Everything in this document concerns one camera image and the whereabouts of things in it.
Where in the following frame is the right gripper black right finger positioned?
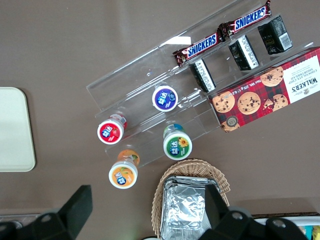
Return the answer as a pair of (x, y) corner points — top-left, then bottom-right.
(199, 186), (308, 240)

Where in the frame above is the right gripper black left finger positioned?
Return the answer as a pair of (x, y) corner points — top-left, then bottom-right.
(24, 185), (93, 240)

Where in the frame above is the light tan wicker basket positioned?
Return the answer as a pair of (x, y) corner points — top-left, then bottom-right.
(151, 158), (230, 240)

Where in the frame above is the white rectangular snack tray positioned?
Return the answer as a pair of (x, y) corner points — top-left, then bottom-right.
(252, 215), (320, 240)

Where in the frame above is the beige rectangular serving tray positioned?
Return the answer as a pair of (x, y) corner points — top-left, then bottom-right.
(0, 86), (37, 173)

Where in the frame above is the aluminium foil container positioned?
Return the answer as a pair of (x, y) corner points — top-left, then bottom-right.
(159, 175), (222, 240)

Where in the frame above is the orange lid gum jar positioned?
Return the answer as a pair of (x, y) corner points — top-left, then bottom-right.
(108, 149), (140, 190)

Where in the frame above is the small teal snack packet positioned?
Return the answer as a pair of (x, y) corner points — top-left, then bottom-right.
(302, 224), (315, 240)

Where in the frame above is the red lid gum jar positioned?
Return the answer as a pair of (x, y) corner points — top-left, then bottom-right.
(96, 113), (128, 145)

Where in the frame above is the green lid gum jar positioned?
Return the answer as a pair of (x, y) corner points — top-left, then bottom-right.
(162, 123), (193, 161)

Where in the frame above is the red Walkers cookie box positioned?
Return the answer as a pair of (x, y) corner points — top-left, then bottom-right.
(207, 46), (320, 133)

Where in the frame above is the blue lid gum jar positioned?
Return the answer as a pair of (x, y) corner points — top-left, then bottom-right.
(151, 84), (179, 113)

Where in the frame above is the clear acrylic stepped riser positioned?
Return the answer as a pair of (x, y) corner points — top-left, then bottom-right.
(159, 0), (320, 101)
(86, 32), (222, 168)

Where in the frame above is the small black carton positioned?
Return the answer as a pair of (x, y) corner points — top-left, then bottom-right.
(257, 15), (293, 56)
(189, 58), (217, 93)
(228, 34), (260, 72)

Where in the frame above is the Snickers chocolate bar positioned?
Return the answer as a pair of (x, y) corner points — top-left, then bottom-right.
(172, 32), (226, 68)
(217, 0), (272, 38)

